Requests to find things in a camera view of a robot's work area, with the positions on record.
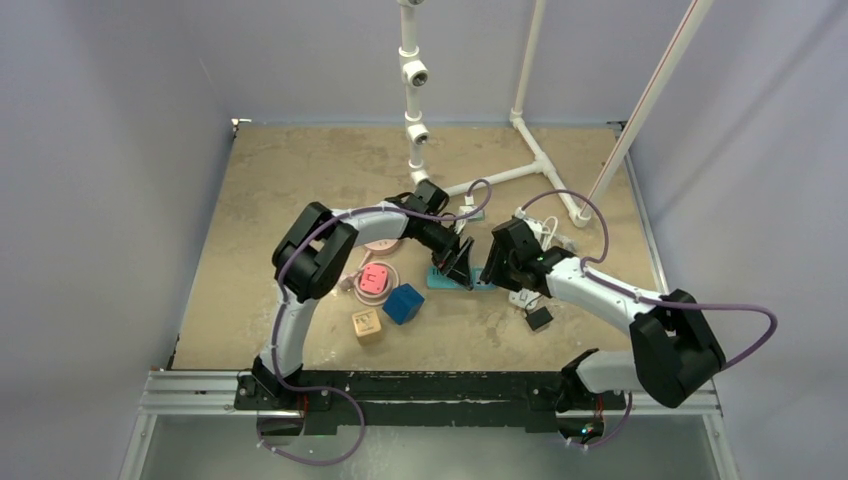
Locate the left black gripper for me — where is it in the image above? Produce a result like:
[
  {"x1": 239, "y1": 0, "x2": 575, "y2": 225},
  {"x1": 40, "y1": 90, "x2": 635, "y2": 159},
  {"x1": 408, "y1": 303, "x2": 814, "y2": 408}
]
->
[{"x1": 415, "y1": 217, "x2": 472, "y2": 290}]

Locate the teal power strip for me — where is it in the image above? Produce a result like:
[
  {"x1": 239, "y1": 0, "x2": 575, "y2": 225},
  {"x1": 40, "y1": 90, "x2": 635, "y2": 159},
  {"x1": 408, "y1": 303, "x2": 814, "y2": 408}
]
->
[{"x1": 426, "y1": 266, "x2": 497, "y2": 292}]

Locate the blue cube socket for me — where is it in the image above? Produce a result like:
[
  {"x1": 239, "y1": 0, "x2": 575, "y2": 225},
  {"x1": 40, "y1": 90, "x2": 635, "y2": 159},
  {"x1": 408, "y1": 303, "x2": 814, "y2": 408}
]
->
[{"x1": 382, "y1": 283, "x2": 425, "y2": 325}]

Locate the tan cube plug adapter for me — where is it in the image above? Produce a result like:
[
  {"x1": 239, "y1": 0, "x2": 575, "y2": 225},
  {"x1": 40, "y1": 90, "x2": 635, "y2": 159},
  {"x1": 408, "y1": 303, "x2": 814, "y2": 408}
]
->
[{"x1": 352, "y1": 308, "x2": 383, "y2": 344}]

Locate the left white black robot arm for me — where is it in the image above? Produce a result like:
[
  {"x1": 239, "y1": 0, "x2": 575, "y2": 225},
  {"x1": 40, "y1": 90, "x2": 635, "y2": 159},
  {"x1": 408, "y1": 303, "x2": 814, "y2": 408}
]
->
[{"x1": 251, "y1": 180, "x2": 474, "y2": 409}]

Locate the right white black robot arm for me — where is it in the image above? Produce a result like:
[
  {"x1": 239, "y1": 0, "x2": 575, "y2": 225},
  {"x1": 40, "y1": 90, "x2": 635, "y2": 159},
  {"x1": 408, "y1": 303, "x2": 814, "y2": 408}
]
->
[{"x1": 481, "y1": 218, "x2": 727, "y2": 411}]

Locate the pink square plug adapter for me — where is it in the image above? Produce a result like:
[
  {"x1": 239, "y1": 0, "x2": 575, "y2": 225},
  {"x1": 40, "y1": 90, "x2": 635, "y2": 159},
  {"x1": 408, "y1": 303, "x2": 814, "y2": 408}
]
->
[{"x1": 357, "y1": 262, "x2": 391, "y2": 296}]

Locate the black power adapter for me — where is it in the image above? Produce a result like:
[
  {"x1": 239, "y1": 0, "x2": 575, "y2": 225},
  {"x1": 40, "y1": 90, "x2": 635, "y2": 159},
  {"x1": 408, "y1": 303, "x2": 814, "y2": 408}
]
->
[{"x1": 525, "y1": 307, "x2": 553, "y2": 332}]

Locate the round pink power socket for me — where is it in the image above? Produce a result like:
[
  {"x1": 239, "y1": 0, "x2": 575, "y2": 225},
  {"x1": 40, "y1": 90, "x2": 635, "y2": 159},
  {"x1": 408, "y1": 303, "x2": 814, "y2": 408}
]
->
[{"x1": 363, "y1": 239, "x2": 403, "y2": 256}]

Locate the white square wall adapter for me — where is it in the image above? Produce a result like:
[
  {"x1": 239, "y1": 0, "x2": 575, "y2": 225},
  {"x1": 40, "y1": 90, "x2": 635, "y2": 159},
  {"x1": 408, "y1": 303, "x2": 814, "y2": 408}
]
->
[{"x1": 508, "y1": 289, "x2": 542, "y2": 313}]

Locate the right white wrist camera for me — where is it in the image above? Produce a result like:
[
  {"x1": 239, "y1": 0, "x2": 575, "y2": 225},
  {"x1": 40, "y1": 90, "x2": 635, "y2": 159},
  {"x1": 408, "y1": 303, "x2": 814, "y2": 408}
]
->
[{"x1": 514, "y1": 207, "x2": 559, "y2": 250}]

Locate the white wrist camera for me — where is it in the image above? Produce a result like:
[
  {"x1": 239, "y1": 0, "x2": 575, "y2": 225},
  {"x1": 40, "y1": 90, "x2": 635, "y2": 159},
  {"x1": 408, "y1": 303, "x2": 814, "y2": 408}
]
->
[
  {"x1": 514, "y1": 207, "x2": 559, "y2": 250},
  {"x1": 457, "y1": 195, "x2": 485, "y2": 225}
]

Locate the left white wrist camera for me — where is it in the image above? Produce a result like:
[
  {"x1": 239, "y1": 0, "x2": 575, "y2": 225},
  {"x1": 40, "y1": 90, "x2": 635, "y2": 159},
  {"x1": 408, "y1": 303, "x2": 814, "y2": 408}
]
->
[{"x1": 457, "y1": 195, "x2": 485, "y2": 225}]

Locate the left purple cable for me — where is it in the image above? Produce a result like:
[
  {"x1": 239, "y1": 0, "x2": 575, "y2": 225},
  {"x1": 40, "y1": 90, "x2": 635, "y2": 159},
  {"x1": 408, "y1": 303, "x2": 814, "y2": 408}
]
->
[{"x1": 255, "y1": 177, "x2": 493, "y2": 466}]

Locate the purple cable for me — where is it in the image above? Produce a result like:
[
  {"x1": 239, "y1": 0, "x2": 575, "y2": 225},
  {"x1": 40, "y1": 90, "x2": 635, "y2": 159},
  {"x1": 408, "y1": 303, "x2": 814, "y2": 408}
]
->
[
  {"x1": 255, "y1": 177, "x2": 493, "y2": 466},
  {"x1": 515, "y1": 189, "x2": 779, "y2": 452}
]

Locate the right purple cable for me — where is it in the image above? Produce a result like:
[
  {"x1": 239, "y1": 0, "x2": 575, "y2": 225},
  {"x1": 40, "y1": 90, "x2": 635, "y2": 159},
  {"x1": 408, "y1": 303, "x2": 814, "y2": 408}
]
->
[{"x1": 515, "y1": 189, "x2": 779, "y2": 452}]

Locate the pink coiled cable with plug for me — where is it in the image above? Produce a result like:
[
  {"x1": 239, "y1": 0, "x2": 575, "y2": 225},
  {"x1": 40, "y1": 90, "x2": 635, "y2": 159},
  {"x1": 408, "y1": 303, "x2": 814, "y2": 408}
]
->
[{"x1": 337, "y1": 260, "x2": 401, "y2": 308}]

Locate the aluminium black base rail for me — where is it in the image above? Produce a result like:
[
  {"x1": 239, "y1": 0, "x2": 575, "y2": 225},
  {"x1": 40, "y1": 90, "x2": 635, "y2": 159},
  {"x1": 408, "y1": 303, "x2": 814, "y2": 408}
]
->
[{"x1": 140, "y1": 370, "x2": 720, "y2": 435}]

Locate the white PVC pipe frame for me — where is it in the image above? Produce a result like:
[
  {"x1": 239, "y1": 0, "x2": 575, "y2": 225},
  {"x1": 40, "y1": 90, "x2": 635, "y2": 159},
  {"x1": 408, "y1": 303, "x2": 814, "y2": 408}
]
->
[{"x1": 398, "y1": 1, "x2": 711, "y2": 227}]

